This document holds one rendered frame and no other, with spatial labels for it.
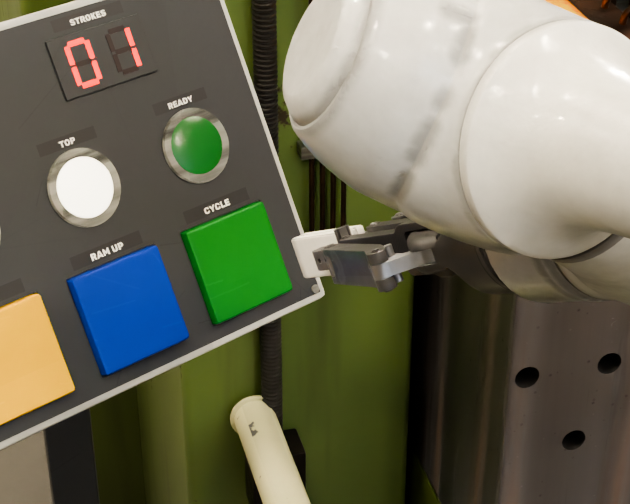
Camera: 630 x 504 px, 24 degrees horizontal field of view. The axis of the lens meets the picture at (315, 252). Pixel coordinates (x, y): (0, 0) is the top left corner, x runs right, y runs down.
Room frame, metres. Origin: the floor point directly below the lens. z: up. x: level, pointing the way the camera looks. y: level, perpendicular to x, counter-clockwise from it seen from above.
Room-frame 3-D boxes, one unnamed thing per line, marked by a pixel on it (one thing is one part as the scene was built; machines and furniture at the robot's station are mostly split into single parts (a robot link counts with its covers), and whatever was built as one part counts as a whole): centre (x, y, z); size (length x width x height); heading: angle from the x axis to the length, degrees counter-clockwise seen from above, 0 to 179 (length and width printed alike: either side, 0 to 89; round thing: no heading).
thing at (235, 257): (0.95, 0.06, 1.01); 0.07 x 0.05 x 0.07; 130
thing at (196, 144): (0.98, 0.09, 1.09); 0.05 x 0.03 x 0.04; 105
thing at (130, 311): (0.88, 0.14, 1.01); 0.07 x 0.05 x 0.07; 130
